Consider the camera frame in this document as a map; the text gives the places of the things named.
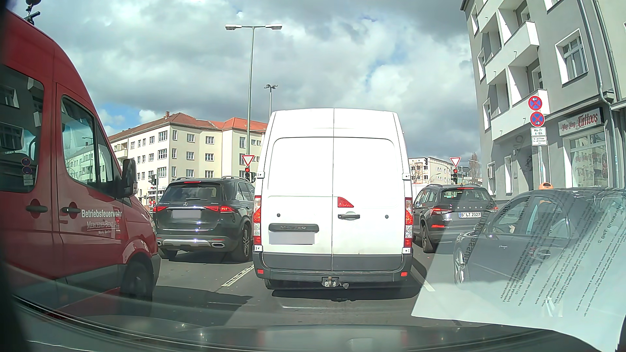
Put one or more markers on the dark saloon car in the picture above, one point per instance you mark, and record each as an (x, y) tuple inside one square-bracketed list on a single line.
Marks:
[(513, 239)]

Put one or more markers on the white van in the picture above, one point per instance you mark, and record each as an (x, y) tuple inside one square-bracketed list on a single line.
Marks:
[(332, 195)]

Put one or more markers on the no-stopping road signs on post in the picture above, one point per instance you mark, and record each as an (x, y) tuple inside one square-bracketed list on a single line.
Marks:
[(536, 120)]

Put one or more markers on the traffic light with give-way sign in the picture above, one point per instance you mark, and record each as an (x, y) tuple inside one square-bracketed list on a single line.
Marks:
[(455, 168), (248, 164)]

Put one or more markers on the bare tree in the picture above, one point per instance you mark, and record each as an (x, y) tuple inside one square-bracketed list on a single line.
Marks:
[(474, 168)]

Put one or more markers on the grey asphalt road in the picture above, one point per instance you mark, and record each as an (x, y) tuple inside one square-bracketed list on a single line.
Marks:
[(205, 293)]

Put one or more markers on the car's own bonnet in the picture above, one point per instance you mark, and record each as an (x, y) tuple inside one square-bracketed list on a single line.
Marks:
[(313, 337)]

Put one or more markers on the pale building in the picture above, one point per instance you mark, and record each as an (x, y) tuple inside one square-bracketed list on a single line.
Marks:
[(430, 170)]

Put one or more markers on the cream building with red roof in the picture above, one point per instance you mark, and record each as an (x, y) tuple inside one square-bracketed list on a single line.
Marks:
[(186, 151)]

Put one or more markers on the grey building with balconies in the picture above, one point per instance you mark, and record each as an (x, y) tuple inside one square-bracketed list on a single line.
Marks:
[(552, 88)]

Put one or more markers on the dark grey SUV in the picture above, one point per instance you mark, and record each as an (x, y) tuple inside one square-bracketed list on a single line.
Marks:
[(203, 215)]

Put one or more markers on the red van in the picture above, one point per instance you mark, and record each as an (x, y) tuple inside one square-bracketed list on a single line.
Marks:
[(63, 195)]

